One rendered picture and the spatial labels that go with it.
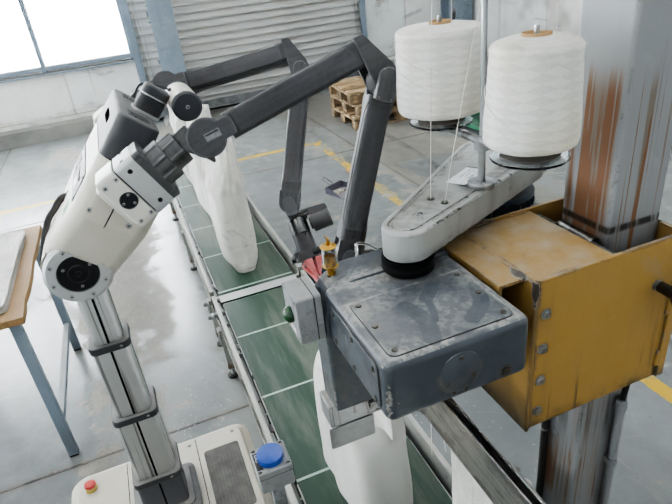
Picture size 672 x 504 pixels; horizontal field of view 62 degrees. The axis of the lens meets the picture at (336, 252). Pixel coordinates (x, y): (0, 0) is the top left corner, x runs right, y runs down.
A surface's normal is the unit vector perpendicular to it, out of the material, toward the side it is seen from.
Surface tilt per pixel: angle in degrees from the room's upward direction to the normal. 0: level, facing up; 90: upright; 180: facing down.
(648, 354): 90
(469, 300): 0
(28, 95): 90
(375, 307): 0
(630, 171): 90
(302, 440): 0
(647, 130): 90
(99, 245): 115
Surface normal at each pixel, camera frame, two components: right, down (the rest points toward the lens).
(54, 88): 0.37, 0.40
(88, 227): 0.03, 0.80
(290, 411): -0.11, -0.87
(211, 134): 0.19, 0.20
